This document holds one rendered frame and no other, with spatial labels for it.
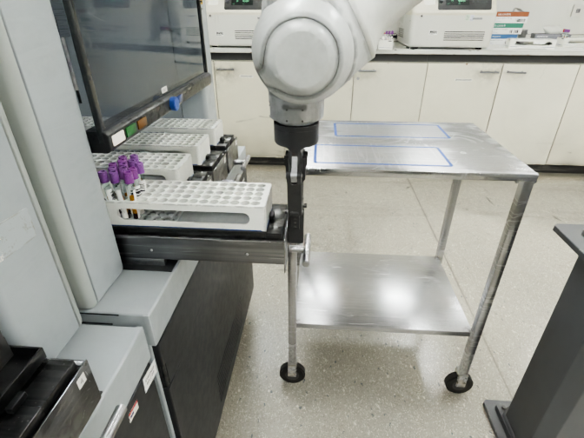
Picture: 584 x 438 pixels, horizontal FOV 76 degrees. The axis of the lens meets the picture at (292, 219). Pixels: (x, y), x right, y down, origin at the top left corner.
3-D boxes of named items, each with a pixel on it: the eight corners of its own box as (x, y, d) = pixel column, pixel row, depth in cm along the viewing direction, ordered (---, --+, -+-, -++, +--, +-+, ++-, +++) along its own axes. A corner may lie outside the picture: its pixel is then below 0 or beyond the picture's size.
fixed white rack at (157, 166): (51, 191, 84) (43, 165, 81) (77, 174, 93) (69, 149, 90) (181, 195, 82) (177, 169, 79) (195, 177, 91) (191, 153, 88)
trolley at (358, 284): (279, 384, 133) (274, 167, 92) (289, 296, 173) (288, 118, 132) (473, 396, 129) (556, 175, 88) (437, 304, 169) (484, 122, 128)
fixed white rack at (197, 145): (89, 166, 97) (82, 142, 94) (108, 153, 106) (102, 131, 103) (201, 169, 95) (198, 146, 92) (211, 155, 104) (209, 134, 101)
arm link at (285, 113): (263, 88, 55) (265, 128, 58) (325, 89, 55) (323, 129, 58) (271, 77, 63) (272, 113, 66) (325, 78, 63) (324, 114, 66)
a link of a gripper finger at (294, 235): (303, 209, 70) (303, 211, 69) (303, 241, 74) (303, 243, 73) (288, 209, 70) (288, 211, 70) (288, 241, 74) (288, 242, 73)
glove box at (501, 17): (494, 23, 284) (497, 7, 279) (487, 22, 295) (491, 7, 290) (527, 23, 282) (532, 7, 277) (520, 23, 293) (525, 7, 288)
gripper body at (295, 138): (276, 112, 66) (277, 162, 70) (270, 126, 58) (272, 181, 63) (319, 113, 65) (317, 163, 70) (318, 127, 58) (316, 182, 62)
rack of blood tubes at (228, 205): (107, 230, 70) (98, 201, 66) (130, 206, 78) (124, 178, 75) (266, 237, 68) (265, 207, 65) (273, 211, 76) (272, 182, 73)
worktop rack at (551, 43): (507, 49, 266) (510, 38, 263) (504, 47, 275) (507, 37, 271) (554, 49, 260) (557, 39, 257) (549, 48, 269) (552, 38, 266)
